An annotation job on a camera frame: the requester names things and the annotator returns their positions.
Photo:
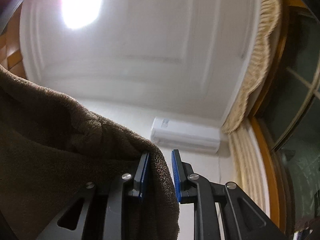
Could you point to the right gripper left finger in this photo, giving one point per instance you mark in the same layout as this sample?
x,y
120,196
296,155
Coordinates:
x,y
97,210

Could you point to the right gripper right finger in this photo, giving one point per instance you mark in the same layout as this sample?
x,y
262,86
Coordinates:
x,y
220,210

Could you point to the brown fleece garment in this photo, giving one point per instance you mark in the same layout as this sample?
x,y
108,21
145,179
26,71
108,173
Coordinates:
x,y
51,145

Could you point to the beige curtain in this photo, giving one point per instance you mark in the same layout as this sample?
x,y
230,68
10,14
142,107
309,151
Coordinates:
x,y
247,171

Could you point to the white air conditioner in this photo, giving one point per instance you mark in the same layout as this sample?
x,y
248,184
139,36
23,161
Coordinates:
x,y
185,136

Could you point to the dark glass window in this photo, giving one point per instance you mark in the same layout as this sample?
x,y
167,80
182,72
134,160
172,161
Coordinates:
x,y
285,120

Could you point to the round ceiling light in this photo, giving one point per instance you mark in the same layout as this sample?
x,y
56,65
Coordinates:
x,y
77,14

